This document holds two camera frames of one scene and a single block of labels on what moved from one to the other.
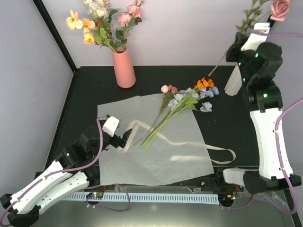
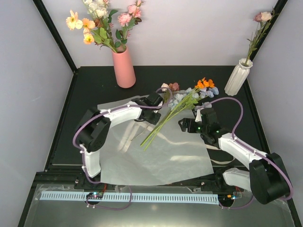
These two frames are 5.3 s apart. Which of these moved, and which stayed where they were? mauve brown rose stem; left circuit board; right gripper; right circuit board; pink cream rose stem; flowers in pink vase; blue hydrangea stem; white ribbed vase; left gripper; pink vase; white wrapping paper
Moved: mauve brown rose stem; right gripper; pink cream rose stem; left gripper
Stayed: flowers in pink vase; left circuit board; blue hydrangea stem; pink vase; white wrapping paper; white ribbed vase; right circuit board
